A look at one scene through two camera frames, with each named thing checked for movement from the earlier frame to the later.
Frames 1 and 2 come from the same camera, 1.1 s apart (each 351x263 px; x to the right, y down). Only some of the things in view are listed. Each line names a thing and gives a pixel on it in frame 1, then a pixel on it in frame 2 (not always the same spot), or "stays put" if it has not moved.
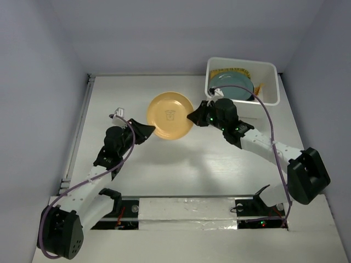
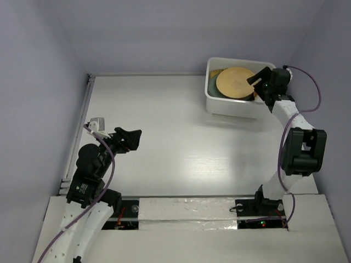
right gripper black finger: [198, 115] → [264, 74]
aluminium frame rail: [66, 181] stays put
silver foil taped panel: [187, 213] stays put
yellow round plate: [168, 112] → [232, 82]
